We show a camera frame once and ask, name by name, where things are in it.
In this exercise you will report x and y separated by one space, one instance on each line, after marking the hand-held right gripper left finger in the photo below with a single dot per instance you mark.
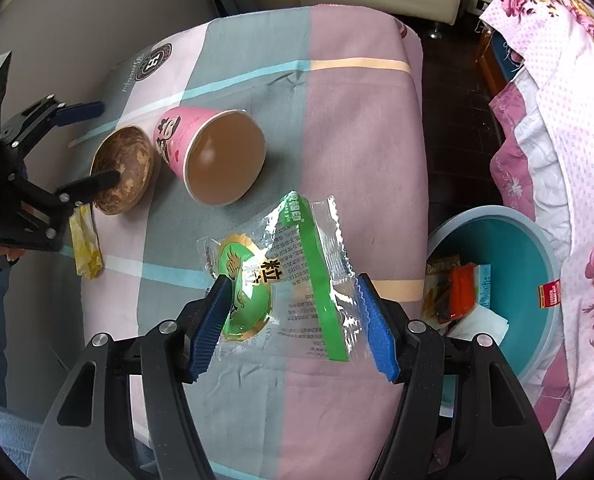
209 330

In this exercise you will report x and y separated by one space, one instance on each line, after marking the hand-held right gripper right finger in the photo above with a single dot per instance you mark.
379 335

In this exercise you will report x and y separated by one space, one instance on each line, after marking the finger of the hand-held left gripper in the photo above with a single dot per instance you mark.
97 182
84 110

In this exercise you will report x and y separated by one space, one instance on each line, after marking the brown coconut shell bowl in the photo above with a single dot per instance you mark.
127 160

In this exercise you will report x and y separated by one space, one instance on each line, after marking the yellow orange snack packet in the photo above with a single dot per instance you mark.
434 280

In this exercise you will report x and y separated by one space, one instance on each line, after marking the clear green snack wrapper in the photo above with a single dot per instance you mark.
297 300

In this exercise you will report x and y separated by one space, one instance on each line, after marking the orange red foil packet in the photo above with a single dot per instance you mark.
462 290

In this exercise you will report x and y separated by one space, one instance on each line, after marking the teal plastic bin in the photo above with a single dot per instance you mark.
517 260

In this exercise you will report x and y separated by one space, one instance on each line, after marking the yellow crumpled wrapper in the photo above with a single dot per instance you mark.
84 245

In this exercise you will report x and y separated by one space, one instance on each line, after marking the pink paper cup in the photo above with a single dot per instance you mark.
177 135

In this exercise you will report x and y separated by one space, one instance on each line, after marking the green white drink carton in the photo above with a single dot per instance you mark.
484 285

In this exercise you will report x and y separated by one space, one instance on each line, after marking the plaid pink grey tablecloth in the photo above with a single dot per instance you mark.
327 135

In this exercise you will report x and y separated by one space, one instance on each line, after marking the person's jeans leg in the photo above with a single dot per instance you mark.
7 440

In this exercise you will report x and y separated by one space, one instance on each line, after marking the floral pink quilt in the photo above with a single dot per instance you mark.
567 135

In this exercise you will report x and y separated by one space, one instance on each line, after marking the orange wooden furniture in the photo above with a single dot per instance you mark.
492 65

